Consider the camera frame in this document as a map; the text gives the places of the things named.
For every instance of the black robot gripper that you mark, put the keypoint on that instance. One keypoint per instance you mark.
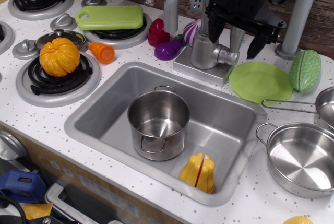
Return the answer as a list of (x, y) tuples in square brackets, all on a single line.
[(253, 16)]

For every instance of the silver faucet lever handle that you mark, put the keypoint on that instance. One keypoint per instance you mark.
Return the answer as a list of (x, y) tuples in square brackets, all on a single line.
[(236, 39)]

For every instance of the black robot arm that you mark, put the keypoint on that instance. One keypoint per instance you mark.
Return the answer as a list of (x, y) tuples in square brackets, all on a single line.
[(252, 16)]

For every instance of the silver toy faucet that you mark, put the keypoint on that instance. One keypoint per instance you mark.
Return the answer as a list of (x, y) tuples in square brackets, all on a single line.
[(206, 61)]

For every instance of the purple white toy onion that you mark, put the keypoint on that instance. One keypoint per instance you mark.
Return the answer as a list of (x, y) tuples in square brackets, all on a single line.
[(190, 30)]

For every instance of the green toy plate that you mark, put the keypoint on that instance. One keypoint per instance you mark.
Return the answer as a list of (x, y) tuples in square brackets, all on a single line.
[(257, 81)]

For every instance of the grey support pole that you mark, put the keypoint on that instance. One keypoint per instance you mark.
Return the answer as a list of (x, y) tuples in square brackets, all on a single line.
[(290, 46)]

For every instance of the purple toy eggplant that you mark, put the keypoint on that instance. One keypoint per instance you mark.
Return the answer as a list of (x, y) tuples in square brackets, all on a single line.
[(169, 50)]

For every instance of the green toy bitter melon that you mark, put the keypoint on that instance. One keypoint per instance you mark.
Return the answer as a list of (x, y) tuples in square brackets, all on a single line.
[(305, 70)]

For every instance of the red toy pepper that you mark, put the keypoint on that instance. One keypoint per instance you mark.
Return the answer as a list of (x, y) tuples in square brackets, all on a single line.
[(156, 34)]

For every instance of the grey sink basin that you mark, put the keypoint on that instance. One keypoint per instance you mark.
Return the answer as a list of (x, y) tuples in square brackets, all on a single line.
[(220, 125)]

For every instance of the stainless steel pot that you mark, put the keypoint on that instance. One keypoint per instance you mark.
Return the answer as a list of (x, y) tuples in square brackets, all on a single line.
[(158, 121)]

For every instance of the back right stove burner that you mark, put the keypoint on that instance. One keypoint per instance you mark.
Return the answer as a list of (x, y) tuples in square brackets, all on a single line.
[(123, 38)]

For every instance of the orange toy carrot piece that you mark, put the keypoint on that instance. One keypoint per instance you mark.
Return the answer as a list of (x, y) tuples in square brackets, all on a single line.
[(103, 53)]

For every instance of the green toy cutting board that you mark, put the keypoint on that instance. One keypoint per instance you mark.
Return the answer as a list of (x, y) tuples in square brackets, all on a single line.
[(110, 17)]

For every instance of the wide stainless steel pan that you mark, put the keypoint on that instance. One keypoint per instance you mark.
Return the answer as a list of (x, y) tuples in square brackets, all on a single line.
[(300, 159)]

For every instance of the yellow toy bell pepper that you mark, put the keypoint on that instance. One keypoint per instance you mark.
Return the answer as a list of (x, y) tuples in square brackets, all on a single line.
[(198, 172)]

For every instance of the grey stove knob back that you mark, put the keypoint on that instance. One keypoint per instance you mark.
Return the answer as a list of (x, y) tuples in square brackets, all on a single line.
[(93, 3)]

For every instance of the grey stove knob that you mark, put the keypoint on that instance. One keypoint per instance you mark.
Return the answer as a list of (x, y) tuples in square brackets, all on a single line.
[(93, 3), (64, 22), (25, 50)]

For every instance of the grey stove knob middle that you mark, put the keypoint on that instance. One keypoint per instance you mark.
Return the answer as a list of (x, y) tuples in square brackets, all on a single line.
[(64, 22)]

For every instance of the orange toy pumpkin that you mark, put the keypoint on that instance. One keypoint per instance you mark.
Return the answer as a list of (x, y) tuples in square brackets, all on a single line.
[(59, 57)]

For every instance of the yellow toy lemon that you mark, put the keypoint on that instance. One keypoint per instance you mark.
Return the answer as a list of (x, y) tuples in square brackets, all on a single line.
[(298, 220)]

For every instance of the back left stove burner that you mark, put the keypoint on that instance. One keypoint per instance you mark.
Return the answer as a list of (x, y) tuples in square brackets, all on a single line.
[(33, 10)]

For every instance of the front black stove burner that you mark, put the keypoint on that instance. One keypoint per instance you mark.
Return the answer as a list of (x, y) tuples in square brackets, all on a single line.
[(38, 88)]

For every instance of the grey stove knob front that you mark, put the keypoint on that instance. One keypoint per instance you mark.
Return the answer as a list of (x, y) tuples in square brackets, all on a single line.
[(25, 50)]

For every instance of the far left stove burner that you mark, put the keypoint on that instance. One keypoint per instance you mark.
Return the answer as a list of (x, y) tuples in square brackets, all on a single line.
[(7, 37)]

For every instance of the grey oven knob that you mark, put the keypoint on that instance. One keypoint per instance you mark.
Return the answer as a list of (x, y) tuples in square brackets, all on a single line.
[(11, 147)]

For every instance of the blue clamp tool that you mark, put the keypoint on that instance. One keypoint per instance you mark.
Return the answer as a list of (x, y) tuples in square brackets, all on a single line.
[(23, 187)]

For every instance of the yellow cloth piece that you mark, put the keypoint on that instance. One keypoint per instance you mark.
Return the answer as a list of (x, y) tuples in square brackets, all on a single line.
[(37, 210)]

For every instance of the steel saucepan with handle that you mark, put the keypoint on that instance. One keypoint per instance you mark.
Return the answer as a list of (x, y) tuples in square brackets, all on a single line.
[(322, 108)]

